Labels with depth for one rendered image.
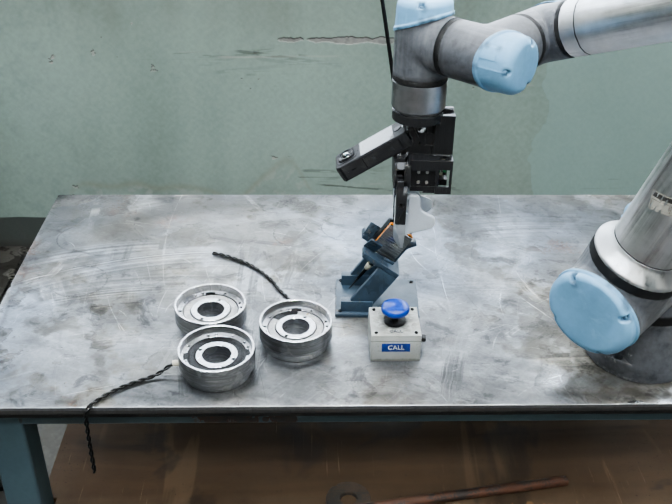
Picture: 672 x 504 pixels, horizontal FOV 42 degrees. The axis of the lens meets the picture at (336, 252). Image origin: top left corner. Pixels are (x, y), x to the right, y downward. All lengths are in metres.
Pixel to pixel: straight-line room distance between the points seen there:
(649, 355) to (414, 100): 0.47
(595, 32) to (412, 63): 0.23
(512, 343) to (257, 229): 0.51
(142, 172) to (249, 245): 1.49
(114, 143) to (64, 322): 1.63
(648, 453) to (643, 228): 0.61
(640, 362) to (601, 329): 0.19
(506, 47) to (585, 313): 0.33
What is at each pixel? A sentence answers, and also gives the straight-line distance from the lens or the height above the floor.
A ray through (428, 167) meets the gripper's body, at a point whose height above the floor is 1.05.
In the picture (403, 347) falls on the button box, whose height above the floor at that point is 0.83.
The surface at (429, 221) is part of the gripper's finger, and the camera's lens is 1.27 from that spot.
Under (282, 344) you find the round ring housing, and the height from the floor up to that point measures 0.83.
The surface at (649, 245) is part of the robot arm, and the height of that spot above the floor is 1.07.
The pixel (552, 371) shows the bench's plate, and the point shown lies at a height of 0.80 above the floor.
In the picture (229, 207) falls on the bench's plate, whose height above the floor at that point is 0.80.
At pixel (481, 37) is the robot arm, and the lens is 1.11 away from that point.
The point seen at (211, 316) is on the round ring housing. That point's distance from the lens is 1.34.
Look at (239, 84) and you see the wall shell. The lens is 2.81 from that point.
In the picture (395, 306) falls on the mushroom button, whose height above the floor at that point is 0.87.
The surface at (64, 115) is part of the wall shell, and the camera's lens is 2.94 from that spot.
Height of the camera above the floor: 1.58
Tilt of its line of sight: 31 degrees down
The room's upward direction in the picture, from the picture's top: 1 degrees clockwise
